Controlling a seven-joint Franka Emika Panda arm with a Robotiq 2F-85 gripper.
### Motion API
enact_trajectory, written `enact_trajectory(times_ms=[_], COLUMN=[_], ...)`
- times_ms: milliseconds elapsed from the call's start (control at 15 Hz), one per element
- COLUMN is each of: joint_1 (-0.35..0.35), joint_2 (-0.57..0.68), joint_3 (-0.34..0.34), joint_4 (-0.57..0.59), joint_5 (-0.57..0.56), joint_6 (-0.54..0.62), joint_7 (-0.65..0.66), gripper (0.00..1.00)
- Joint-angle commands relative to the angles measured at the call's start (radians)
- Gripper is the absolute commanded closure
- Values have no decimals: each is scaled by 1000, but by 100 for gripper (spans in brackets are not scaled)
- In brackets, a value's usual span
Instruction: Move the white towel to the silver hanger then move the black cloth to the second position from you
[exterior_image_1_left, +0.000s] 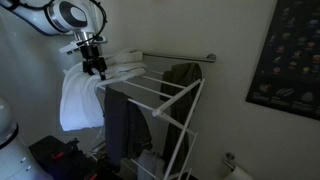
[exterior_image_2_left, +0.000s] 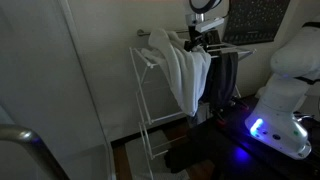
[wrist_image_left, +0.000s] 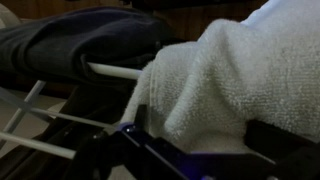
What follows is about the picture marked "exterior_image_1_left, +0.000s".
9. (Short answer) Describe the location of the black case with red latches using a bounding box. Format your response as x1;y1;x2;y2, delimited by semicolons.
28;134;113;180

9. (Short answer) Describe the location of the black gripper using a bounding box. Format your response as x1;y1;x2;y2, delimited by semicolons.
79;43;108;82

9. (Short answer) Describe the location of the silver wall towel bar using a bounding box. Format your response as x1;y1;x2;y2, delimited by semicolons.
142;51;217;64

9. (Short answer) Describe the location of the grey cloth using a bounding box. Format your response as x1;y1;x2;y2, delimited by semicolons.
137;149;167;180

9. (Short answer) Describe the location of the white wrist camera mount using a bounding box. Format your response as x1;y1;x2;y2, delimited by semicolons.
58;35;109;56

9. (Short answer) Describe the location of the silver toilet paper holder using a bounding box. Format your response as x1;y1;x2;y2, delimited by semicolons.
221;152;236;171

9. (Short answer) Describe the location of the white wire drying rack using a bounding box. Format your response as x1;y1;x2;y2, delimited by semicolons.
87;68;206;180

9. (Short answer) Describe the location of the black wall poster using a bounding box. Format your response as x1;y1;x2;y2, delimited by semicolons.
245;0;320;121

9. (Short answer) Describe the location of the white towel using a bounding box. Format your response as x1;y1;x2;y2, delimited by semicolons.
59;49;148;132

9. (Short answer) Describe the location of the dark olive cloth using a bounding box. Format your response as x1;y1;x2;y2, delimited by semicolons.
159;62;204;175

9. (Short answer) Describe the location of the black cloth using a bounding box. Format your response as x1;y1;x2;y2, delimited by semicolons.
103;87;154;173

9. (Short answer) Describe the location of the white toilet paper roll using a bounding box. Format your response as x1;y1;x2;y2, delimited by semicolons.
226;165;254;180

